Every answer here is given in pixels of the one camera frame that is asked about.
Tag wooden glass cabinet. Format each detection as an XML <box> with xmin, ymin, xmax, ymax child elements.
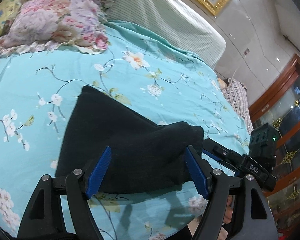
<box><xmin>249</xmin><ymin>55</ymin><xmax>300</xmax><ymax>239</ymax></box>

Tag striped padded headboard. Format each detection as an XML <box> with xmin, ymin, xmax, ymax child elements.
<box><xmin>107</xmin><ymin>0</ymin><xmax>226</xmax><ymax>68</ymax></box>

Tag teal floral bed quilt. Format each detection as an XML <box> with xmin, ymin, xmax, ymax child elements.
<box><xmin>0</xmin><ymin>21</ymin><xmax>250</xmax><ymax>236</ymax></box>

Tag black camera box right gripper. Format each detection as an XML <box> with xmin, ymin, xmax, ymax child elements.
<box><xmin>249</xmin><ymin>123</ymin><xmax>280</xmax><ymax>159</ymax></box>

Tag pink floral pillow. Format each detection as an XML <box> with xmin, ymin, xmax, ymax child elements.
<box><xmin>0</xmin><ymin>0</ymin><xmax>115</xmax><ymax>58</ymax></box>

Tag plaid cloth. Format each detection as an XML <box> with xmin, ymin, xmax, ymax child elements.
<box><xmin>218</xmin><ymin>78</ymin><xmax>253</xmax><ymax>134</ymax></box>

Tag right human hand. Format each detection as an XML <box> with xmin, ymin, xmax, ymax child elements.
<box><xmin>188</xmin><ymin>195</ymin><xmax>233</xmax><ymax>240</ymax></box>

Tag black knit pants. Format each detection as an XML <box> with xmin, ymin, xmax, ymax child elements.
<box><xmin>55</xmin><ymin>86</ymin><xmax>204</xmax><ymax>194</ymax></box>

